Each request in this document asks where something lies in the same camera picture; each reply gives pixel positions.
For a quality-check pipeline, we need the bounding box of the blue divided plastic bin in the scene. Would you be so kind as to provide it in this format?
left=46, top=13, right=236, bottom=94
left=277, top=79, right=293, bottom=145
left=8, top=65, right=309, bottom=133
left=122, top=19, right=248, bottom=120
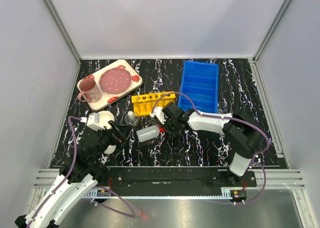
left=178, top=61, right=219, bottom=113

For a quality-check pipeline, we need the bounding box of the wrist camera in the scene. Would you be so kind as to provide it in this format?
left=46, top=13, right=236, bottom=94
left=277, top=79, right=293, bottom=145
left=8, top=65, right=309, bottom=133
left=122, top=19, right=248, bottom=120
left=86, top=112, right=108, bottom=131
left=150, top=106, right=166, bottom=124

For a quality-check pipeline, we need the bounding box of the strawberry pattern tray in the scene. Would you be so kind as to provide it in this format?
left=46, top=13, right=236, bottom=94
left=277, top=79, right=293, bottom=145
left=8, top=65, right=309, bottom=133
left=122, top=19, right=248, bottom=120
left=77, top=59, right=143, bottom=111

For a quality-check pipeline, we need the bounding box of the white wash bottle red cap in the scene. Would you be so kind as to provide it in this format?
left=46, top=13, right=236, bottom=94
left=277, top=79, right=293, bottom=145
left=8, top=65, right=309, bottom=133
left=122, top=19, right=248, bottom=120
left=136, top=125, right=165, bottom=142

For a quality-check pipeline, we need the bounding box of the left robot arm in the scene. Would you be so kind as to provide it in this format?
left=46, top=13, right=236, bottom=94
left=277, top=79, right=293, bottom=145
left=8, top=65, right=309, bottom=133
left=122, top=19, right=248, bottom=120
left=15, top=121, right=131, bottom=227

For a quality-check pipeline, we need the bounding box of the white round lid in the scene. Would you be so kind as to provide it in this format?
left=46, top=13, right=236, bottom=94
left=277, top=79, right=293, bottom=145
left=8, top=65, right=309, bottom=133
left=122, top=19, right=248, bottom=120
left=104, top=145, right=117, bottom=154

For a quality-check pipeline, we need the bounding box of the clear glass stoppered flask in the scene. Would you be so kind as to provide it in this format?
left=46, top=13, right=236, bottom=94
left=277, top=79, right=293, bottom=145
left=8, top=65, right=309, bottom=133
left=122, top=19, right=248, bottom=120
left=124, top=111, right=140, bottom=126

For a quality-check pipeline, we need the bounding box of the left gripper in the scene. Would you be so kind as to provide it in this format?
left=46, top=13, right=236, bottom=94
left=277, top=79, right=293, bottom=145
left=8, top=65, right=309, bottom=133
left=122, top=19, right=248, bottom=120
left=91, top=120, right=134, bottom=163

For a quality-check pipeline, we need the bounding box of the yellow test tube rack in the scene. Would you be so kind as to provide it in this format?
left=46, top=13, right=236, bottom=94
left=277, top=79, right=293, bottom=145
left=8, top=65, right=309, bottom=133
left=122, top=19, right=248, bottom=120
left=131, top=92, right=176, bottom=116

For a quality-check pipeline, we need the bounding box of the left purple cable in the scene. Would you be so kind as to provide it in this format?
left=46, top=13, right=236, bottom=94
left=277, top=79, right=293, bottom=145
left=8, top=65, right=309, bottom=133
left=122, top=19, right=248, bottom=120
left=24, top=116, right=137, bottom=228

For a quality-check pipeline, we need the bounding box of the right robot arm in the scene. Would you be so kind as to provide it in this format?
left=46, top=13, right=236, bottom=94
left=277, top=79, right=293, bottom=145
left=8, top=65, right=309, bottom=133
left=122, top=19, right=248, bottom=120
left=153, top=102, right=267, bottom=186

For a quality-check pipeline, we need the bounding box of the pink polka dot plate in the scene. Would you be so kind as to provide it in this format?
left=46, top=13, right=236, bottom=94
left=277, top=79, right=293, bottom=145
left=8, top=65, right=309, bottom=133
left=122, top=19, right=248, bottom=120
left=99, top=68, right=131, bottom=94

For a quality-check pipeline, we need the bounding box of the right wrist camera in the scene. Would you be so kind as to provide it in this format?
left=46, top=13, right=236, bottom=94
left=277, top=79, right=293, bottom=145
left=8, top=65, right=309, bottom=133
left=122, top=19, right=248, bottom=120
left=150, top=106, right=166, bottom=124

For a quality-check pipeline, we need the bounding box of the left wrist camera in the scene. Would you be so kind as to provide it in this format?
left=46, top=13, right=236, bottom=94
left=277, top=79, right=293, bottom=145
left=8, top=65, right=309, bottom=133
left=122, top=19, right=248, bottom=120
left=86, top=112, right=108, bottom=131

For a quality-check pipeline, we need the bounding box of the pink mug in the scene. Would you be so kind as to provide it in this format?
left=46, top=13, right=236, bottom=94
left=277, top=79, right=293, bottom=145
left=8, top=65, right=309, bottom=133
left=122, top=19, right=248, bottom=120
left=77, top=78, right=102, bottom=103

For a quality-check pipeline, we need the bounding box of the beige ceramic mortar bowl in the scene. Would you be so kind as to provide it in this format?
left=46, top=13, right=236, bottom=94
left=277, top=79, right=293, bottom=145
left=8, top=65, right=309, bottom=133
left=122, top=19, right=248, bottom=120
left=95, top=111, right=115, bottom=126

